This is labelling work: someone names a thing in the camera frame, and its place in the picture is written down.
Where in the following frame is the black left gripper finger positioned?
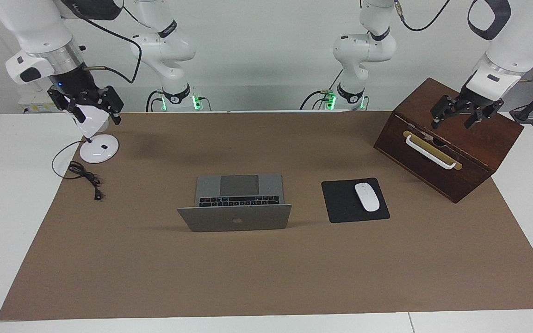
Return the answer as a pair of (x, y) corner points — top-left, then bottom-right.
(463, 108), (486, 130)
(430, 95), (455, 130)

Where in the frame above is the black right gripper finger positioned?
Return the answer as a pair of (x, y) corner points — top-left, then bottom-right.
(102, 86), (124, 126)
(48, 90), (87, 123)

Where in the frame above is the grey laptop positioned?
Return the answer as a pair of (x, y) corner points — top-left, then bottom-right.
(177, 174), (292, 233)

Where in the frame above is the white desk lamp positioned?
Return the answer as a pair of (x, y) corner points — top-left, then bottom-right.
(63, 95), (120, 164)

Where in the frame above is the dark brown wooden box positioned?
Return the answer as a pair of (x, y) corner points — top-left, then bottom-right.
(373, 77), (524, 204)

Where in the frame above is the white computer mouse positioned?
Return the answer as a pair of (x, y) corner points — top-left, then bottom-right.
(354, 183), (381, 212)

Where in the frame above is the black mouse pad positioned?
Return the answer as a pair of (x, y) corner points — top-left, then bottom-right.
(321, 178), (390, 223)

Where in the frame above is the brown table mat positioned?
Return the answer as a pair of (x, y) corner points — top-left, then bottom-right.
(0, 110), (533, 321)

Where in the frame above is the black arm base cable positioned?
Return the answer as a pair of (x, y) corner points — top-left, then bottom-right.
(145, 90), (163, 112)
(300, 69), (344, 111)

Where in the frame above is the white box handle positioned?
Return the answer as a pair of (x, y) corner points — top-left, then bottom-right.
(405, 134), (457, 170)

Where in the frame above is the gold handle plate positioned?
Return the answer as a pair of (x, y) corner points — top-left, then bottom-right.
(403, 130), (463, 171)

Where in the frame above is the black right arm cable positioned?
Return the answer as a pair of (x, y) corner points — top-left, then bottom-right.
(70, 5), (143, 85)

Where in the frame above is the black power cable plug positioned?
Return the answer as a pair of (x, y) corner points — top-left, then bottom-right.
(52, 140), (105, 201)

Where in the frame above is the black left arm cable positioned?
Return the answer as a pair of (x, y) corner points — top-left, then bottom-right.
(394, 0), (452, 33)

